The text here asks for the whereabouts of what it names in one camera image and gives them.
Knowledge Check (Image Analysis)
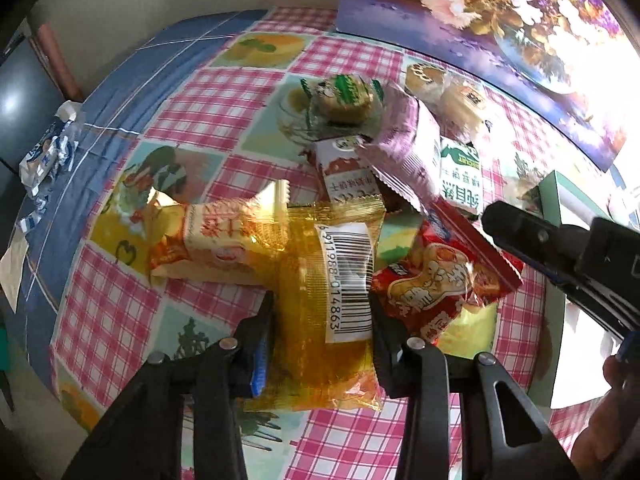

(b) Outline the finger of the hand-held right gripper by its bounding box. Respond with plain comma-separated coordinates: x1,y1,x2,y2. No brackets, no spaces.
547,267,640,358
481,200,594,287

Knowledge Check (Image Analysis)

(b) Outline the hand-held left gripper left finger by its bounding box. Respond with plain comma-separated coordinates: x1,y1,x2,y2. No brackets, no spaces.
62,292,275,480

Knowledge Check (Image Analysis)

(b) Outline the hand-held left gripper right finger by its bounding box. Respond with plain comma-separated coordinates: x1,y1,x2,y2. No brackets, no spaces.
369,296,583,480

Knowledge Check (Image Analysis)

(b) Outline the green white cardboard box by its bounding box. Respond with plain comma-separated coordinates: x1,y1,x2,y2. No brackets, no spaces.
530,170,640,411

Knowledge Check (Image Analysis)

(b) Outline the yellow transparent snack packet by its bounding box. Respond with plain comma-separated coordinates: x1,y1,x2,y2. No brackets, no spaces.
244,201,387,412

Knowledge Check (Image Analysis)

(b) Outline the red peanut snack packet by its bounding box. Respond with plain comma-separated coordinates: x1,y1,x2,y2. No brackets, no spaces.
371,199,524,347

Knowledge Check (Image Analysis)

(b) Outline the green white biscuit packet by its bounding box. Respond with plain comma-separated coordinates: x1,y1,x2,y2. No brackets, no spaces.
439,136,482,215

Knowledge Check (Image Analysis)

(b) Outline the orange cream snack packet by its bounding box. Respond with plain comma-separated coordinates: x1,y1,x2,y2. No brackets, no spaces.
149,180,292,287

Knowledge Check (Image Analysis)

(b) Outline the purple snack packet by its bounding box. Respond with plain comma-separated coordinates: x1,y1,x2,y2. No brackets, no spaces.
356,84,442,217

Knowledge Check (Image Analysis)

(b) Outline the red white snack packet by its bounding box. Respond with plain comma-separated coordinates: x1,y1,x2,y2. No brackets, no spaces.
314,135,383,203

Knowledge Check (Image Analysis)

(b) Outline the person's right hand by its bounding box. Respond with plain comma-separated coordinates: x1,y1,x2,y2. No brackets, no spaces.
571,354,640,472

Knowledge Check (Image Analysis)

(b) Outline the clear wrapped pastry barcode label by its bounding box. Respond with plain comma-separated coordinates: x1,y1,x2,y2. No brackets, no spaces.
444,81,490,127

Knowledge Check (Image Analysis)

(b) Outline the clear wrapped pastry brown label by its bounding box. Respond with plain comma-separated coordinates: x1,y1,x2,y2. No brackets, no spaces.
404,61,447,105

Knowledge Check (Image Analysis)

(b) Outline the floral picture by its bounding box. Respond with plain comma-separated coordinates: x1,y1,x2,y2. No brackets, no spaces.
334,0,632,172

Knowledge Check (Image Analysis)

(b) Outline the clear wrapped pastry green label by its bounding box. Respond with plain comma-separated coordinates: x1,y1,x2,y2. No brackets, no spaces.
299,74,387,137

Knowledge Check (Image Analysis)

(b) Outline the beige paper sheet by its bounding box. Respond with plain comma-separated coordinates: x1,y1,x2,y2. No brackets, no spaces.
0,237,32,311

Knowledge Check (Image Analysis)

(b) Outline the crumpled blue white wrapper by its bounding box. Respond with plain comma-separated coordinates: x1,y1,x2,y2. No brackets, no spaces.
19,101,80,198

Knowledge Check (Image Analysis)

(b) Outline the dark grey appliance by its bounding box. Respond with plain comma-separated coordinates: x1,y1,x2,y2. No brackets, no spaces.
0,25,67,173

